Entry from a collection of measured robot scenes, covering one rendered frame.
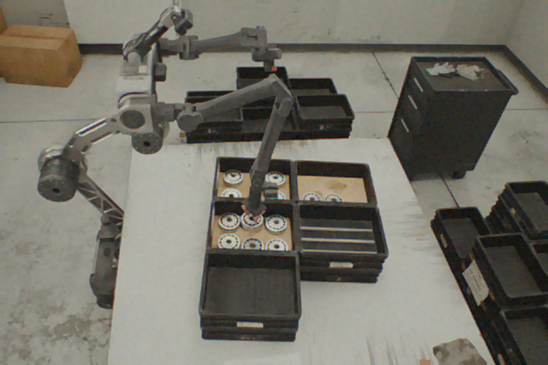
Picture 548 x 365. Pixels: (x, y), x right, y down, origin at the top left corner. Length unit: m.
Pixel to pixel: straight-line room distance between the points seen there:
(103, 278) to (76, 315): 0.32
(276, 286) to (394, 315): 0.56
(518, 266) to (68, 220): 2.89
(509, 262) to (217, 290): 1.69
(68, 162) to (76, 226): 1.06
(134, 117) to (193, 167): 0.94
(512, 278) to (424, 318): 0.78
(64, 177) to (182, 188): 0.61
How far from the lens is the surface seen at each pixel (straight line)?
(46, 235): 3.45
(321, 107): 3.56
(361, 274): 2.19
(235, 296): 1.98
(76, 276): 3.18
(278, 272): 2.05
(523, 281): 2.89
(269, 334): 1.98
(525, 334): 2.83
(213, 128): 3.21
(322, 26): 5.19
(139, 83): 1.85
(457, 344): 2.23
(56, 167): 2.41
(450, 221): 3.29
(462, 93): 3.38
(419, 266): 2.39
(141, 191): 2.57
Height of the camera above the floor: 2.52
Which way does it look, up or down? 45 degrees down
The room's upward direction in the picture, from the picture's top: 6 degrees clockwise
